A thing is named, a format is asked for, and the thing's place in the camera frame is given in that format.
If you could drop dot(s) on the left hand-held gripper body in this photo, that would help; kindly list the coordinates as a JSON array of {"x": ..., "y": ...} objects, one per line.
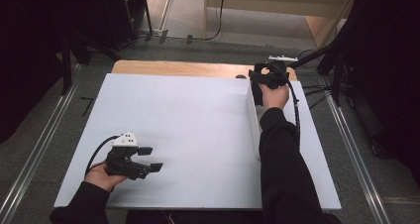
[{"x": 122, "y": 168}]

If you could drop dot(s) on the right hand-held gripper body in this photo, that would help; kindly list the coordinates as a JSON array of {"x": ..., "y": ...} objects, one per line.
[{"x": 277, "y": 77}]

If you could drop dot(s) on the long white plastic bin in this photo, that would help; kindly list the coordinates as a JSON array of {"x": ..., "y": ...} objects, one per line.
[{"x": 253, "y": 128}]

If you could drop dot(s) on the person's right hand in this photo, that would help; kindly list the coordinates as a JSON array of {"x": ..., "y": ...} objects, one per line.
[{"x": 275, "y": 96}]

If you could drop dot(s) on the person's left hand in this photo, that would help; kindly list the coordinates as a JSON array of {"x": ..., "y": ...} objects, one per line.
[{"x": 100, "y": 179}]

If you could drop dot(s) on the small dark knob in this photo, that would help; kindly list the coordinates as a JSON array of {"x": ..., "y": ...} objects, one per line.
[{"x": 241, "y": 76}]

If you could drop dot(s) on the white board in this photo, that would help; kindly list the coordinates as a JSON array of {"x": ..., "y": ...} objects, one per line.
[{"x": 148, "y": 111}]

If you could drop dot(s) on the light wooden furniture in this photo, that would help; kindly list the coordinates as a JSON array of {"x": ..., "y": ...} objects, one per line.
[{"x": 264, "y": 6}]

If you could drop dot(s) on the black metal stand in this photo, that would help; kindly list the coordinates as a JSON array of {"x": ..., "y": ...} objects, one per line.
[
  {"x": 337, "y": 82},
  {"x": 67, "y": 68}
]

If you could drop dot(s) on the wooden table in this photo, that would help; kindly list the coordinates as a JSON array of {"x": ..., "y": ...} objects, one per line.
[{"x": 181, "y": 68}]

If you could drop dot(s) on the dark curtain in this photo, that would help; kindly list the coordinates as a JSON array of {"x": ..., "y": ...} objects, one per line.
[{"x": 389, "y": 68}]

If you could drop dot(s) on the black cabinet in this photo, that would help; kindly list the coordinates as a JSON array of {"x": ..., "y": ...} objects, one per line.
[{"x": 115, "y": 19}]

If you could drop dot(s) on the black floor bracket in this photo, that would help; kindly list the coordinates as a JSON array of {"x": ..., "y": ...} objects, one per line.
[
  {"x": 148, "y": 37},
  {"x": 189, "y": 39},
  {"x": 163, "y": 36}
]

